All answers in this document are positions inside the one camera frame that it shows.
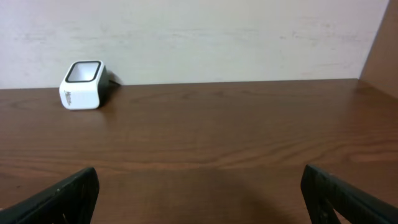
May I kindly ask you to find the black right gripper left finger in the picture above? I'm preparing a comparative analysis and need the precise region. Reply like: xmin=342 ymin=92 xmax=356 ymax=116
xmin=1 ymin=167 xmax=100 ymax=224

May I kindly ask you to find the white barcode scanner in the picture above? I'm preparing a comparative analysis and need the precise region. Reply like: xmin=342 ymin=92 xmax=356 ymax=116
xmin=59 ymin=60 xmax=109 ymax=110

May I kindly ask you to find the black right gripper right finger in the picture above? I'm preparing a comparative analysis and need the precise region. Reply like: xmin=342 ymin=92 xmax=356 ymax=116
xmin=300 ymin=164 xmax=397 ymax=224

